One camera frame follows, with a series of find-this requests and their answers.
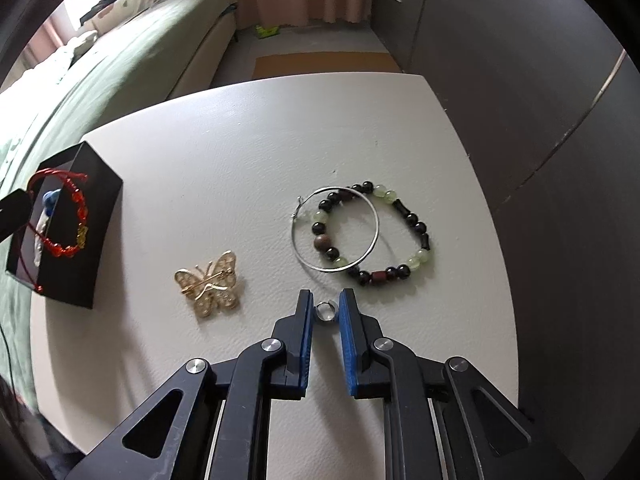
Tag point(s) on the white floral duvet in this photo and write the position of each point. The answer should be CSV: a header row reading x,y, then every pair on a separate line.
x,y
57,62

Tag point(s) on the floral pillow at window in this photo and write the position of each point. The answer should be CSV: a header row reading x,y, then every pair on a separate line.
x,y
115,14

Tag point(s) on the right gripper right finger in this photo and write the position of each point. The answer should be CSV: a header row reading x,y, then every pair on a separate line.
x,y
364,375

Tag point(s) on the gold butterfly brooch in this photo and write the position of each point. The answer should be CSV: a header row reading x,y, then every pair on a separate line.
x,y
211,289

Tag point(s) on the pink curtain left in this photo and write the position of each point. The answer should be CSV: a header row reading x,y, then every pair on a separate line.
x,y
52,34

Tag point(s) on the white organza pouch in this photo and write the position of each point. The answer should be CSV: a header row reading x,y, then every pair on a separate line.
x,y
40,230

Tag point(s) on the brown cardboard floor mat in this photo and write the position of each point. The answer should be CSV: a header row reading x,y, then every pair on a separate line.
x,y
280,65

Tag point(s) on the black jewelry box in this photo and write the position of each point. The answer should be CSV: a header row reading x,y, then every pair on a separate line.
x,y
80,191

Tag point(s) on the silver hoop bangle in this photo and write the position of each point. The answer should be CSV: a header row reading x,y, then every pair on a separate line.
x,y
355,228

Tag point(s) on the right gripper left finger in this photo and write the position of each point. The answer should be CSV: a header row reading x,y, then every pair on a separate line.
x,y
289,381

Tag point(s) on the dark wardrobe panels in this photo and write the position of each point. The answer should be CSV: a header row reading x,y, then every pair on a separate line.
x,y
546,103

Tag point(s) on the green item on floor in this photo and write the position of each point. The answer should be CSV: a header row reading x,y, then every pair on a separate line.
x,y
262,32

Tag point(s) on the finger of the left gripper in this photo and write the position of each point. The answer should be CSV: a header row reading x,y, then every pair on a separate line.
x,y
15,210

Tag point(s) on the bed with green sheet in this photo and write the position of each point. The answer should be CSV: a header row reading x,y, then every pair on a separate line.
x,y
169,50

